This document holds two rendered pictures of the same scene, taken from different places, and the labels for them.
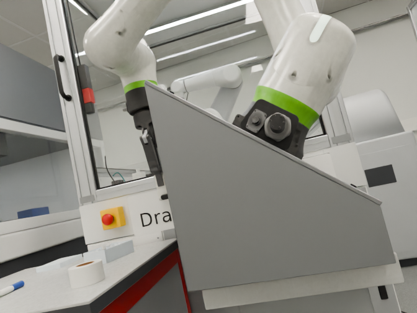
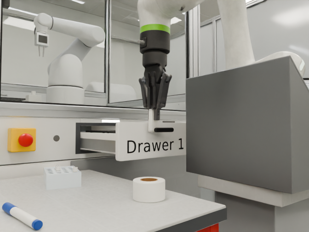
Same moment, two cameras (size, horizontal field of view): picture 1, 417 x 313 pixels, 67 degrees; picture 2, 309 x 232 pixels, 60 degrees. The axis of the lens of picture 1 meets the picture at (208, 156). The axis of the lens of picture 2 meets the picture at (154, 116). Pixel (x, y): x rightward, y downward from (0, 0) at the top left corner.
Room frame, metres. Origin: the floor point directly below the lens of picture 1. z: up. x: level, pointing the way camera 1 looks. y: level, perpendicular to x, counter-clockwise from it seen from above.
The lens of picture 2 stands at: (0.31, 0.75, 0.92)
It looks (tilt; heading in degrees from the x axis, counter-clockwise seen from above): 2 degrees up; 311
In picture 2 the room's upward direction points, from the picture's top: straight up
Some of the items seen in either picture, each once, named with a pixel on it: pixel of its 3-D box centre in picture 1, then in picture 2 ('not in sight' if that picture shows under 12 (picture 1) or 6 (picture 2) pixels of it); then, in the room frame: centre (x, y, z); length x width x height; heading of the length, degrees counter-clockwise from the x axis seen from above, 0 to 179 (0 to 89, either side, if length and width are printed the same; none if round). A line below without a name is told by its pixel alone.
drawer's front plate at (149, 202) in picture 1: (181, 205); (156, 139); (0.86, 0.10, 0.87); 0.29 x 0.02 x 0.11; 81
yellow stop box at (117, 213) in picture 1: (112, 218); (22, 139); (1.15, 0.39, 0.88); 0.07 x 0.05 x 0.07; 81
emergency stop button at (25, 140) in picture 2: (108, 219); (25, 140); (1.12, 0.39, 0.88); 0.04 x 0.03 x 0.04; 81
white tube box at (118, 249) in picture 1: (109, 252); (61, 176); (0.97, 0.36, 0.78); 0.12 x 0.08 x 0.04; 156
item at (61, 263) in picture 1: (60, 263); not in sight; (1.09, 0.57, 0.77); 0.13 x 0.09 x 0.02; 172
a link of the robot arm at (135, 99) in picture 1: (143, 103); (153, 44); (0.83, 0.14, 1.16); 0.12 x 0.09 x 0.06; 82
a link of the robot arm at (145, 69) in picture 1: (135, 67); (156, 11); (0.82, 0.14, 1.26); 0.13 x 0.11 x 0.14; 164
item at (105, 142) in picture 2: not in sight; (119, 140); (1.06, 0.07, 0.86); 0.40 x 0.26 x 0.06; 171
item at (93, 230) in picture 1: (227, 190); (71, 134); (1.59, -0.05, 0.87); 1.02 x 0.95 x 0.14; 81
